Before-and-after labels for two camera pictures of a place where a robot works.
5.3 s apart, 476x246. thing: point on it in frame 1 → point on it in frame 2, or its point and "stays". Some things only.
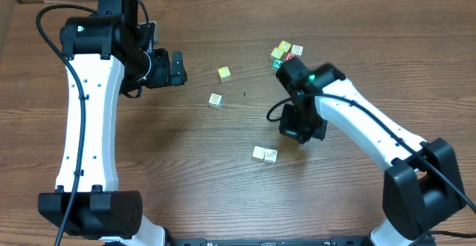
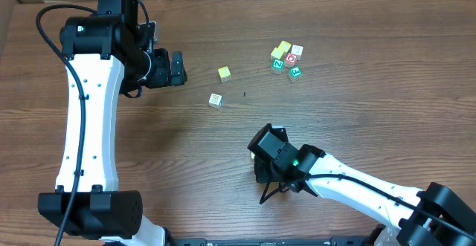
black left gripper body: (175, 69) stays
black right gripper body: (297, 131) → (261, 171)
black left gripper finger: (178, 76) stays
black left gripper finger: (178, 68) stays
